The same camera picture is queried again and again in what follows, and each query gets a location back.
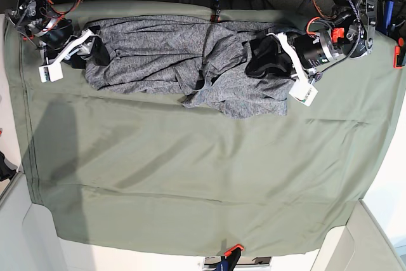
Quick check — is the orange black clamp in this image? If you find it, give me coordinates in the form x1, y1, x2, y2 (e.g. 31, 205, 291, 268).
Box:
393, 37, 406, 69
214, 244, 244, 271
210, 0, 221, 23

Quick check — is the grey heathered T-shirt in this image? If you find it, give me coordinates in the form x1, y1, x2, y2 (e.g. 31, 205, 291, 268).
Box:
84, 15, 294, 119

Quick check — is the orange black clamp bottom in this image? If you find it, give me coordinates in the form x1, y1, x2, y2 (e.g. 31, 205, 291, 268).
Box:
214, 244, 244, 271

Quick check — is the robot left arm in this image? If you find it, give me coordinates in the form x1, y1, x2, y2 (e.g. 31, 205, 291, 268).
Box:
245, 0, 377, 84

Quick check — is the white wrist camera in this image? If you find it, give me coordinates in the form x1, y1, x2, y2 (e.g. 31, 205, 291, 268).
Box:
39, 63, 63, 83
289, 80, 318, 107

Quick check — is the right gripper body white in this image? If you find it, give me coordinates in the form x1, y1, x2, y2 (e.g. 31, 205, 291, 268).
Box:
43, 29, 99, 66

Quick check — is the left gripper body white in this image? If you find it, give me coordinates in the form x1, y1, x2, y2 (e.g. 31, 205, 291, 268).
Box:
266, 32, 315, 85

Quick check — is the green table cloth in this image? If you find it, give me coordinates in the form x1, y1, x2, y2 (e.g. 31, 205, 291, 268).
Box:
3, 0, 405, 258

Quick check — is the orange black clamp right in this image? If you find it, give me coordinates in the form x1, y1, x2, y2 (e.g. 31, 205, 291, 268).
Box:
393, 37, 406, 69

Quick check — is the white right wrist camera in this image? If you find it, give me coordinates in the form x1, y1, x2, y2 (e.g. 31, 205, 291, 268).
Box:
39, 63, 63, 83

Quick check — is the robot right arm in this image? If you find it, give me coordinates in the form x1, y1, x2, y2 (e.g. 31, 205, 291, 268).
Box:
1, 0, 110, 69

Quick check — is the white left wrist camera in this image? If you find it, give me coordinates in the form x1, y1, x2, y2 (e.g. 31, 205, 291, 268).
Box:
289, 80, 318, 107

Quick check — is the orange black clamp top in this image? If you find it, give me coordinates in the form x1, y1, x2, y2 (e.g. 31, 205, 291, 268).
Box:
210, 0, 221, 23

